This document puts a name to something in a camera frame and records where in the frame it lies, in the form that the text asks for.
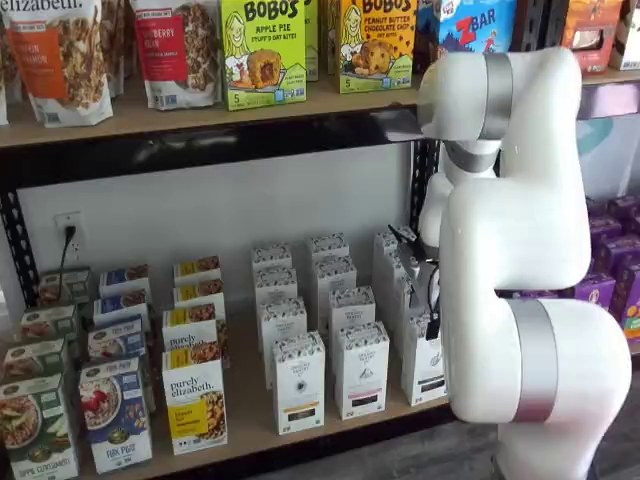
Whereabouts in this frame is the red label granola bag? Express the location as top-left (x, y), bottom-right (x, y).
top-left (130, 0), bottom-right (225, 112)

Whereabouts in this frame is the green apple cinnamon oatmeal box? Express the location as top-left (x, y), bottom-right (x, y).
top-left (0, 338), bottom-right (70, 386)
top-left (0, 374), bottom-right (81, 480)
top-left (38, 267), bottom-right (93, 309)
top-left (19, 303), bottom-right (80, 346)

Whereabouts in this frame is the orange Annie's snack box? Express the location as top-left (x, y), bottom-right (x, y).
top-left (560, 0), bottom-right (615, 72)

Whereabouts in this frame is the blue label granola bag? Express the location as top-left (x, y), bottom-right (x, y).
top-left (0, 19), bottom-right (21, 126)

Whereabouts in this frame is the blue Z Bar snack box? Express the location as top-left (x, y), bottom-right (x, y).
top-left (414, 0), bottom-right (512, 64)

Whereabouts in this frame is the white tea box pink strip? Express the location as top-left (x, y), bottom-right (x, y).
top-left (327, 285), bottom-right (377, 346)
top-left (312, 255), bottom-right (359, 321)
top-left (306, 232), bottom-right (350, 266)
top-left (333, 320), bottom-right (391, 421)

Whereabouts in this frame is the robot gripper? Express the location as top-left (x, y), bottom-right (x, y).
top-left (388, 225), bottom-right (442, 342)

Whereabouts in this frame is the white tea box orange strip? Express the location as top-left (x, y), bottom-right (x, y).
top-left (249, 242), bottom-right (294, 276)
top-left (257, 295), bottom-right (309, 361)
top-left (253, 267), bottom-right (300, 311)
top-left (271, 330), bottom-right (327, 435)

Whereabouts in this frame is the yellow label purely elizabeth box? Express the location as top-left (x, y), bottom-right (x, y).
top-left (161, 304), bottom-right (222, 359)
top-left (172, 255), bottom-right (223, 289)
top-left (172, 279), bottom-right (227, 321)
top-left (161, 344), bottom-right (229, 457)

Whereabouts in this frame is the yellow Bobo's peanut butter box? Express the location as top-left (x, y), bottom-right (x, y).
top-left (338, 0), bottom-right (418, 95)

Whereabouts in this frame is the orange label granola bag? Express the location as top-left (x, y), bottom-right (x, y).
top-left (0, 0), bottom-right (117, 129)
top-left (99, 0), bottom-right (137, 100)

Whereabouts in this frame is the white tea box green strip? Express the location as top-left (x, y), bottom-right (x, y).
top-left (397, 272), bottom-right (426, 326)
top-left (372, 229), bottom-right (401, 261)
top-left (384, 246), bottom-right (409, 286)
top-left (399, 308), bottom-right (451, 407)

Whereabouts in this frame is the black metal shelving rack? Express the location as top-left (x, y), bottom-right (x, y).
top-left (577, 67), bottom-right (640, 124)
top-left (0, 0), bottom-right (566, 480)

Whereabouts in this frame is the white snack box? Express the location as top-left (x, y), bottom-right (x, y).
top-left (610, 0), bottom-right (640, 72)

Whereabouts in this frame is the black power plug cable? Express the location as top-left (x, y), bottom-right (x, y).
top-left (58, 224), bottom-right (79, 301)

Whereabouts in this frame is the green Bobo's apple pie box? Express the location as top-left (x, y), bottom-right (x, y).
top-left (221, 0), bottom-right (310, 112)
top-left (303, 0), bottom-right (321, 84)

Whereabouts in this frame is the white wall outlet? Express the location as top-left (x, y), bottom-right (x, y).
top-left (53, 212), bottom-right (85, 262)

